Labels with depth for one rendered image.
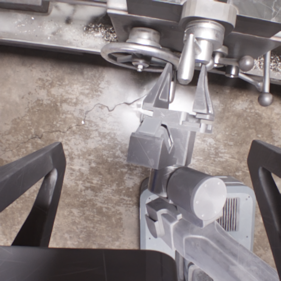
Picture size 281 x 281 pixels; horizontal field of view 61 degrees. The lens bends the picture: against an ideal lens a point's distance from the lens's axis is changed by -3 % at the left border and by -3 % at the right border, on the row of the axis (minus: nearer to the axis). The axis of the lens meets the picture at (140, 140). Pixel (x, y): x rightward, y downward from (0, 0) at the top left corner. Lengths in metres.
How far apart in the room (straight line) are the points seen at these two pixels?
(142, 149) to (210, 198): 0.11
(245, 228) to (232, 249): 0.89
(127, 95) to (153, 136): 1.04
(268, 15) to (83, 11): 0.69
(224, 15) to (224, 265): 0.37
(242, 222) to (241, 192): 0.14
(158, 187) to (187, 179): 0.06
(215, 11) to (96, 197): 1.15
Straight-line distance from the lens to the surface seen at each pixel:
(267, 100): 0.72
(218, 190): 0.34
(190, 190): 0.32
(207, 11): 0.46
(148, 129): 0.30
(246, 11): 0.52
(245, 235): 1.26
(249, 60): 0.58
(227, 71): 0.78
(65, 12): 1.04
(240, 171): 1.44
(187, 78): 0.39
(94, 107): 1.35
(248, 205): 1.21
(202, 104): 0.35
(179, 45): 0.72
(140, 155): 0.30
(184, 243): 0.38
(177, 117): 0.36
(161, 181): 0.38
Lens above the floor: 1.32
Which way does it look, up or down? 85 degrees down
